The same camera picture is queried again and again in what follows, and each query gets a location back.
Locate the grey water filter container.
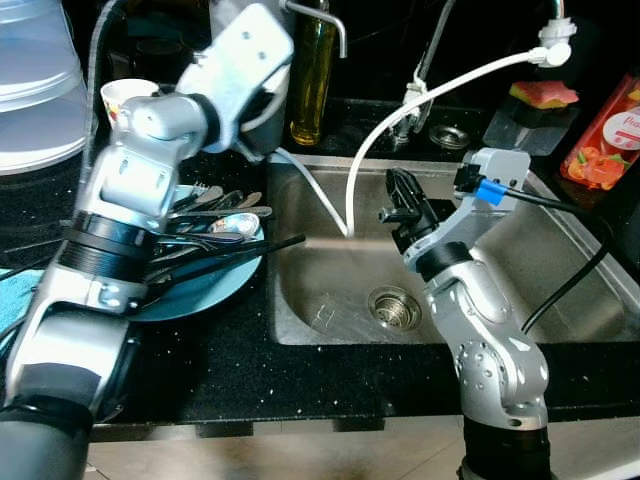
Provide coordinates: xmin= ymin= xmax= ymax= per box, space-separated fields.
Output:
xmin=262 ymin=90 xmax=295 ymax=163

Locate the glass oil bottle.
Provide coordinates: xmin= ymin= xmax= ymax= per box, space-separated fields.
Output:
xmin=290 ymin=0 xmax=337 ymax=148

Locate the metal sink drain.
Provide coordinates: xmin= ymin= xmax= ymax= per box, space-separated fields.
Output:
xmin=368 ymin=286 xmax=424 ymax=331

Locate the silver cutlery piece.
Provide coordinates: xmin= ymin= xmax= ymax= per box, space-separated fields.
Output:
xmin=222 ymin=189 xmax=264 ymax=207
xmin=212 ymin=205 xmax=274 ymax=218

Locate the white tape on faucet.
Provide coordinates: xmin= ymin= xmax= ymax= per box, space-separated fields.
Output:
xmin=402 ymin=80 xmax=434 ymax=117

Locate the silver fork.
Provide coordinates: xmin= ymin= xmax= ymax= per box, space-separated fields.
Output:
xmin=175 ymin=182 xmax=223 ymax=206

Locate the stainless steel sink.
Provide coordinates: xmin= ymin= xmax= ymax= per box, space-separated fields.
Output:
xmin=268 ymin=153 xmax=640 ymax=347

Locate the silver spoon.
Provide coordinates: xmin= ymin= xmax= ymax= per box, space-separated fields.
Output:
xmin=165 ymin=212 xmax=263 ymax=241

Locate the curved metal spout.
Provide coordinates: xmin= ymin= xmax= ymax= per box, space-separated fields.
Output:
xmin=283 ymin=0 xmax=349 ymax=59

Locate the white patterned paper cup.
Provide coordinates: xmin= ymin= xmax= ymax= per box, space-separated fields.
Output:
xmin=100 ymin=78 xmax=162 ymax=128

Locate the chrome faucet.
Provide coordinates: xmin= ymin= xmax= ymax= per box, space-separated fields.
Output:
xmin=390 ymin=0 xmax=466 ymax=143

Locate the red yellow sponge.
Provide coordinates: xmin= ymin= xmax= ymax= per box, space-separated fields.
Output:
xmin=508 ymin=80 xmax=581 ymax=111

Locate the light blue plate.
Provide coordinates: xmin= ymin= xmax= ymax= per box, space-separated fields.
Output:
xmin=130 ymin=184 xmax=267 ymax=323

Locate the red orange printed package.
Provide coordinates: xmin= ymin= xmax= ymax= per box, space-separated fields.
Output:
xmin=560 ymin=73 xmax=640 ymax=192

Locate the white faucet filter attachment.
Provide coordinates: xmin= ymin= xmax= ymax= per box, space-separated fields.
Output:
xmin=538 ymin=0 xmax=577 ymax=69

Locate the large clear plastic container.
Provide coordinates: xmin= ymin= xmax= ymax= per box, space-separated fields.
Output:
xmin=0 ymin=0 xmax=94 ymax=177

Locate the blue cloth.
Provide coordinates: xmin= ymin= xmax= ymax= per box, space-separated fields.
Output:
xmin=0 ymin=267 xmax=47 ymax=353

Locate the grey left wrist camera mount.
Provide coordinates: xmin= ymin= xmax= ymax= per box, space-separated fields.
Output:
xmin=185 ymin=3 xmax=297 ymax=136

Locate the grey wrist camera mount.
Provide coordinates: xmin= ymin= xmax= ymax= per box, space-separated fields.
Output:
xmin=185 ymin=3 xmax=297 ymax=136
xmin=432 ymin=148 xmax=533 ymax=251

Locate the round metal counter ring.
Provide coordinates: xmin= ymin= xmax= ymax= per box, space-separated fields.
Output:
xmin=429 ymin=124 xmax=473 ymax=151

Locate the blue cable clip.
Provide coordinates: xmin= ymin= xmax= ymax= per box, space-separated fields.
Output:
xmin=476 ymin=179 xmax=506 ymax=204

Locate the short white hose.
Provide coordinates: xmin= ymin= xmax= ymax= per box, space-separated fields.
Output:
xmin=273 ymin=148 xmax=349 ymax=238

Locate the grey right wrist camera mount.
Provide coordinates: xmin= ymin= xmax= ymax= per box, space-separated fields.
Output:
xmin=432 ymin=148 xmax=533 ymax=251

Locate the long white hose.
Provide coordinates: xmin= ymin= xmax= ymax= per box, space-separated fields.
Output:
xmin=343 ymin=45 xmax=561 ymax=238

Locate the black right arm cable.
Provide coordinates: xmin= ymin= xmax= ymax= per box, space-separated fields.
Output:
xmin=500 ymin=190 xmax=614 ymax=337

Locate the grey left arm cable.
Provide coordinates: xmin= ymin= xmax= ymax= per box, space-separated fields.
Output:
xmin=87 ymin=0 xmax=127 ymax=141

